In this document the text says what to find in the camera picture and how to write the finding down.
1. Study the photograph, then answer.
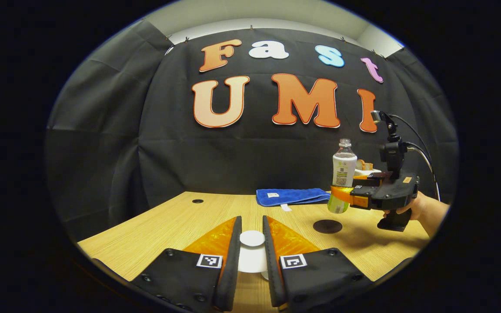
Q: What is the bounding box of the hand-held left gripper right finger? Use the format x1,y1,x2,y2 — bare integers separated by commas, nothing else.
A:
262,215,375,313

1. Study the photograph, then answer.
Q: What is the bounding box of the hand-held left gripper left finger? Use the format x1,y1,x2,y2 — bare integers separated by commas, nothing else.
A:
131,216,242,313

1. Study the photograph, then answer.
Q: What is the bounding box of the water bottle with green label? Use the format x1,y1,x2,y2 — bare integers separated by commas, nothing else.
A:
327,139,358,214

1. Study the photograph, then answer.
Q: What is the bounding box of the blue towel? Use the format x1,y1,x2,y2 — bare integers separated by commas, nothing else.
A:
256,188,331,207

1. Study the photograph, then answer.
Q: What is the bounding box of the grey cable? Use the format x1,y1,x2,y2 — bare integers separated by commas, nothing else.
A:
407,143,441,201

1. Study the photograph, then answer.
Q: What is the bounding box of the black cable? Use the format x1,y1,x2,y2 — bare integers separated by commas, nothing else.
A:
390,114,432,163

